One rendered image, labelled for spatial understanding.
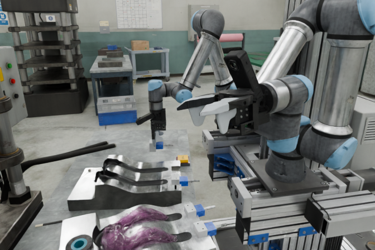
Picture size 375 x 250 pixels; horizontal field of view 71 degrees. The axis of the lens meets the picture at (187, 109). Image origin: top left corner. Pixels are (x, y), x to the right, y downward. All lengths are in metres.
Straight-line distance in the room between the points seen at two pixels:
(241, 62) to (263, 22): 7.99
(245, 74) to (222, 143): 0.94
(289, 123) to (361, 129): 0.71
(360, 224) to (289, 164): 0.32
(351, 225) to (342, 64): 0.58
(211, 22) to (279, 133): 0.74
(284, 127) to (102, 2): 6.94
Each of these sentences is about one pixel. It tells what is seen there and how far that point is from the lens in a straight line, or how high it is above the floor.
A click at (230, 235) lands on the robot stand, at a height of 0.21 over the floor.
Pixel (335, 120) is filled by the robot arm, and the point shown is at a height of 1.31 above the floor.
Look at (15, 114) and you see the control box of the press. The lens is 1.67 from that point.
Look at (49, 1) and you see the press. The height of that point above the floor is 1.86.
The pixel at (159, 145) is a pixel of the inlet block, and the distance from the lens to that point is 1.47.
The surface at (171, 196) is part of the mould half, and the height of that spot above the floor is 0.86.
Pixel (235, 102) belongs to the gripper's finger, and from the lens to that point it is 0.47.
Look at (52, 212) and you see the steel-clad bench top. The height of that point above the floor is 0.80.
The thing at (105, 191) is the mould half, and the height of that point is 0.90.
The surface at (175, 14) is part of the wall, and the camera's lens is 7.55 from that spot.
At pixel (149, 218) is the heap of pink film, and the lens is 1.07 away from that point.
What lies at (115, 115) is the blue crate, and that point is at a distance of 4.31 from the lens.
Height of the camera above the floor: 1.61
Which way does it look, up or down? 19 degrees down
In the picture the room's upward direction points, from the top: straight up
